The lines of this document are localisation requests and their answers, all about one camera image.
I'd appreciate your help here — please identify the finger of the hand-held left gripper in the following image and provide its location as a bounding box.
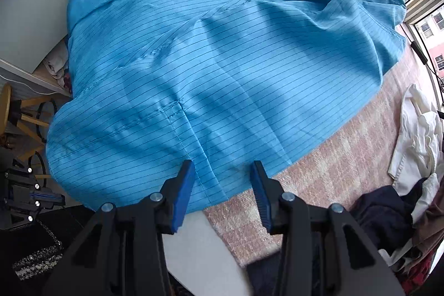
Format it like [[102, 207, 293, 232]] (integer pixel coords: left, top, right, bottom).
[[5, 167, 66, 201], [9, 201, 66, 224]]

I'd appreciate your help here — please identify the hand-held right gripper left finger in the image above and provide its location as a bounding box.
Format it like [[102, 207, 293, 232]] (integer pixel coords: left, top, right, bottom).
[[43, 160, 196, 296]]

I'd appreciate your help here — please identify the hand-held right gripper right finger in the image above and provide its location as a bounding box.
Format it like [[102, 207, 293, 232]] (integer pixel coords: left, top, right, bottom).
[[251, 160, 406, 296]]

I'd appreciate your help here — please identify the blue striped jacket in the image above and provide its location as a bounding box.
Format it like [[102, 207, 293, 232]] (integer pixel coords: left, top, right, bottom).
[[45, 0, 407, 213]]

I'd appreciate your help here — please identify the person's left forearm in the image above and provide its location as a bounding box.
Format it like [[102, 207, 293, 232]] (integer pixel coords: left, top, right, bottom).
[[0, 206, 94, 296]]

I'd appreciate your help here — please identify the wooden stool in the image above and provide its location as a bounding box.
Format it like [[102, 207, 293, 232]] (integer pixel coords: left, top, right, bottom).
[[0, 83, 56, 161]]

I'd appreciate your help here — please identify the pink plaid blanket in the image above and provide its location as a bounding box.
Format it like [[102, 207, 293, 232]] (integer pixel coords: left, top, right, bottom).
[[203, 24, 441, 265]]

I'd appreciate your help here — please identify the dark navy garment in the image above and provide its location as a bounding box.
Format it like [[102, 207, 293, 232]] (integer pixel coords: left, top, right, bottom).
[[350, 178, 427, 257]]

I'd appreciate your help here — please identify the white garment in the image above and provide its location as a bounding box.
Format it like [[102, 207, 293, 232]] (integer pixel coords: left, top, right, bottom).
[[388, 84, 444, 213]]

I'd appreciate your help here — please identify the red garment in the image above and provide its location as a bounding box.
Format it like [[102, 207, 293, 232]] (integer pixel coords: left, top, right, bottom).
[[399, 247, 442, 287]]

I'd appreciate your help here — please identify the black ring light cable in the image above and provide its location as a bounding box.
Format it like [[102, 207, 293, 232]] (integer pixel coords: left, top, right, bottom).
[[399, 24, 444, 90]]

